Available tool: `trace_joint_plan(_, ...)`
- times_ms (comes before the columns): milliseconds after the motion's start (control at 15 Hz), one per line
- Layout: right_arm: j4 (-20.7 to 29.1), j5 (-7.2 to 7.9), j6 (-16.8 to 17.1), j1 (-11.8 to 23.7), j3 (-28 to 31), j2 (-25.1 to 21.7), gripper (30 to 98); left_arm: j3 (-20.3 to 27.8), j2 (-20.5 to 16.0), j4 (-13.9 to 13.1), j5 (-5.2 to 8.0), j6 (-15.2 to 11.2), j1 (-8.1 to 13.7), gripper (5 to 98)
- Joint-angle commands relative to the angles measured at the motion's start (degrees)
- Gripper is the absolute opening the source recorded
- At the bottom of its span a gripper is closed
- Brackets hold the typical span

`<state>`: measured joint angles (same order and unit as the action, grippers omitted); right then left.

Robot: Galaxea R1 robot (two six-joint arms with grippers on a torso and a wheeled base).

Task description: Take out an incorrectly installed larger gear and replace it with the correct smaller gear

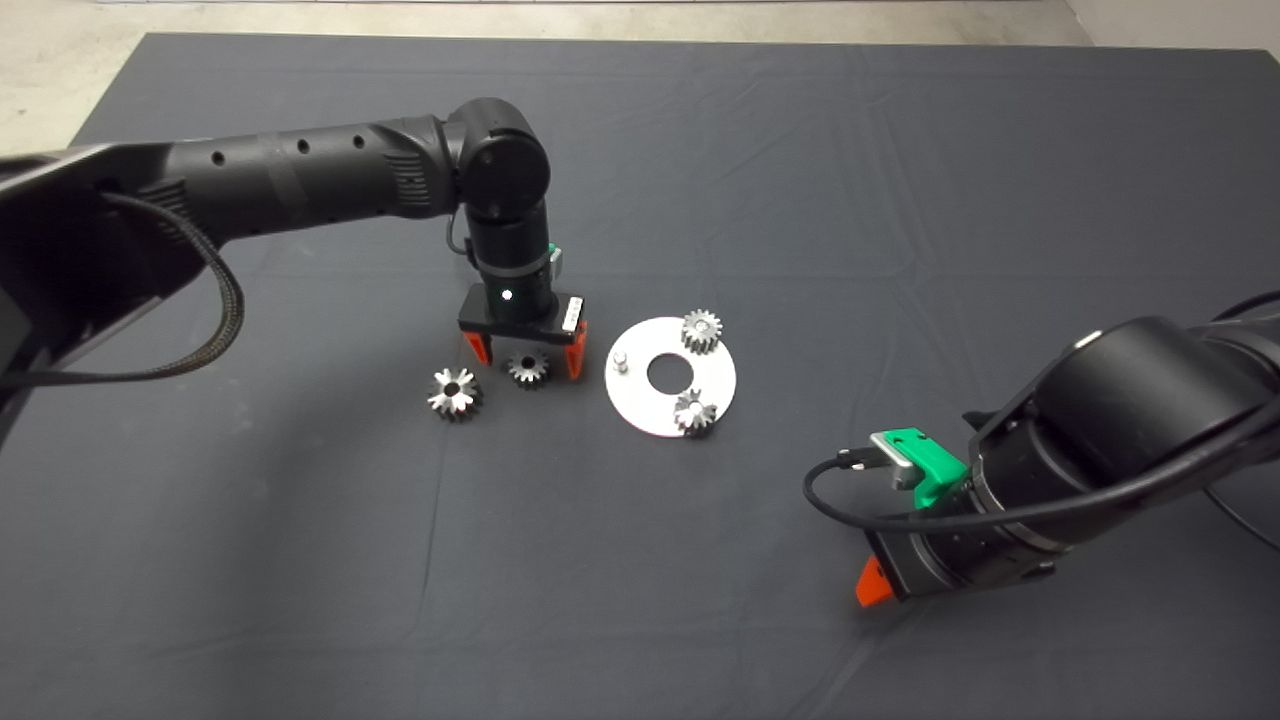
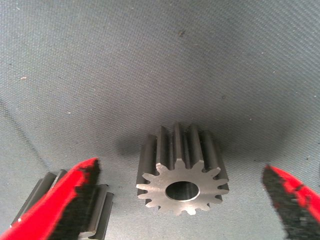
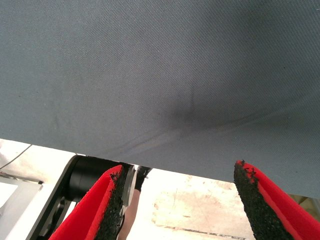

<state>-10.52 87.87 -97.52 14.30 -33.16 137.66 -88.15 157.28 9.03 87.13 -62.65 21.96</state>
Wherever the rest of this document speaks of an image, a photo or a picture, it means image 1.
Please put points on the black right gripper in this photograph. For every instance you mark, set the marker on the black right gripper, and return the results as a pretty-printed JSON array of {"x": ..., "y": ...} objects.
[{"x": 930, "y": 558}]

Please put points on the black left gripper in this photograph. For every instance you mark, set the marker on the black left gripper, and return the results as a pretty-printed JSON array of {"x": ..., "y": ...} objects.
[{"x": 520, "y": 315}]

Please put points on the small steel gear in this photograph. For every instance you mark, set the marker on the small steel gear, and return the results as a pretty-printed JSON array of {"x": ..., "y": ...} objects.
[
  {"x": 702, "y": 340},
  {"x": 697, "y": 418},
  {"x": 528, "y": 372}
]

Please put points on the large steel gear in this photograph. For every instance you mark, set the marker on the large steel gear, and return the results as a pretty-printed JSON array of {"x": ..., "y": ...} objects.
[{"x": 468, "y": 402}]

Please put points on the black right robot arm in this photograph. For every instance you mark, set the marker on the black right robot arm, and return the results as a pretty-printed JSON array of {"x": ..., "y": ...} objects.
[{"x": 1130, "y": 430}]

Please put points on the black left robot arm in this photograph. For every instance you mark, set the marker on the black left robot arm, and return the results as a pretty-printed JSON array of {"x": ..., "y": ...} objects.
[{"x": 300, "y": 180}]

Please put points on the round metal plate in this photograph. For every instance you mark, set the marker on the round metal plate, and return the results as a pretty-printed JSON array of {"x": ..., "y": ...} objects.
[{"x": 650, "y": 415}]

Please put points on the dark grey table cloth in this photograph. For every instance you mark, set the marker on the dark grey table cloth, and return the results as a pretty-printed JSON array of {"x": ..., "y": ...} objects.
[{"x": 900, "y": 200}]

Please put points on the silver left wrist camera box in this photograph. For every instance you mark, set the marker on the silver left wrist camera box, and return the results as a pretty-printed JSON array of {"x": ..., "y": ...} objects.
[{"x": 556, "y": 265}]

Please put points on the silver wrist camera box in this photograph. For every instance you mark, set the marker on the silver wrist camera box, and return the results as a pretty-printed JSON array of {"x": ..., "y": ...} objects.
[
  {"x": 900, "y": 464},
  {"x": 556, "y": 265}
]

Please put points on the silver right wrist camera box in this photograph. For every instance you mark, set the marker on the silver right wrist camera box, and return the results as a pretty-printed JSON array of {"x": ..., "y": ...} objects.
[{"x": 900, "y": 464}]

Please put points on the green right camera mount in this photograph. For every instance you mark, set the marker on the green right camera mount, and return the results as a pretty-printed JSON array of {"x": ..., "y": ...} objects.
[{"x": 935, "y": 476}]

